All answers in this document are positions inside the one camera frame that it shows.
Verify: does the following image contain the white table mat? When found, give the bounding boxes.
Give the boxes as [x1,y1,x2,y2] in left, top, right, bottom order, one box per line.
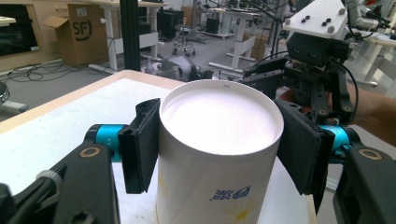
[0,77,314,224]

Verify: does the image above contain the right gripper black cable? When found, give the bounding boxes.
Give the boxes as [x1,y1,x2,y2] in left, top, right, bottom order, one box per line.
[331,58,360,125]

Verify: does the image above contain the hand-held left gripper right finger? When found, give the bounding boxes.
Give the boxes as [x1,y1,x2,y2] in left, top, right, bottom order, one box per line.
[275,98,396,224]

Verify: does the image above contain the white side table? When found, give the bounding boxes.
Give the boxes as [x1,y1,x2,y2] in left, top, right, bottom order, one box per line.
[341,29,396,98]

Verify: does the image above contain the printed white paper cup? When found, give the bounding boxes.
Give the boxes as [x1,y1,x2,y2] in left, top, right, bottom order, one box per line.
[154,78,285,224]

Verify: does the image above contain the printed cardboard box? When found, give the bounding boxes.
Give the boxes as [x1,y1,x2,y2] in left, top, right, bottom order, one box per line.
[42,3,110,68]

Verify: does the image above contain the white desk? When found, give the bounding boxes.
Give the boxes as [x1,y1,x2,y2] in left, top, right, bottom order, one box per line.
[88,0,164,72]

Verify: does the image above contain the white desk frame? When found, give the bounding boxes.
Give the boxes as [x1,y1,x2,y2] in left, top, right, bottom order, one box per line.
[207,7,266,79]

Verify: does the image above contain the wooden cabinet with dark screen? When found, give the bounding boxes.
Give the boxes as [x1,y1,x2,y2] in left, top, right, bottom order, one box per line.
[0,3,45,72]

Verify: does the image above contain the small wheeled stool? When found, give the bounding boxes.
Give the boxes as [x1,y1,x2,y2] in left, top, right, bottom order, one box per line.
[172,27,198,58]

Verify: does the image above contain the black floor cable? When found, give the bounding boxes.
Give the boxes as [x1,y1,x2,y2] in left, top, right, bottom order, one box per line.
[5,61,64,84]

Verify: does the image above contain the white desk leg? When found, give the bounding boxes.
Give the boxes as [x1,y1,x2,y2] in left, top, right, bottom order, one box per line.
[0,100,30,114]

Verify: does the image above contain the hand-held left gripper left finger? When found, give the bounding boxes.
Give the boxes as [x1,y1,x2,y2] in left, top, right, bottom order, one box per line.
[0,98,162,224]

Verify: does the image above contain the black metal frame post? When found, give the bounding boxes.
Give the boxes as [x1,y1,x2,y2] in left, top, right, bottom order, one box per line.
[119,0,142,72]

